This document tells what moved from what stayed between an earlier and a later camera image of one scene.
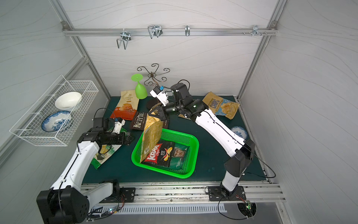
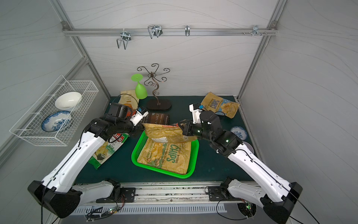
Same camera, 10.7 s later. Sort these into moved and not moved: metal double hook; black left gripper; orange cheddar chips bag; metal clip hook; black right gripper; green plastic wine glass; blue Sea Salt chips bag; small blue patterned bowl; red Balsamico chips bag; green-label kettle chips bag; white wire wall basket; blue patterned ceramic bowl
Moved: black left gripper; green-label kettle chips bag; red Balsamico chips bag; black right gripper
Not moved: small blue patterned bowl; white wire wall basket; orange cheddar chips bag; metal double hook; metal clip hook; blue Sea Salt chips bag; green plastic wine glass; blue patterned ceramic bowl
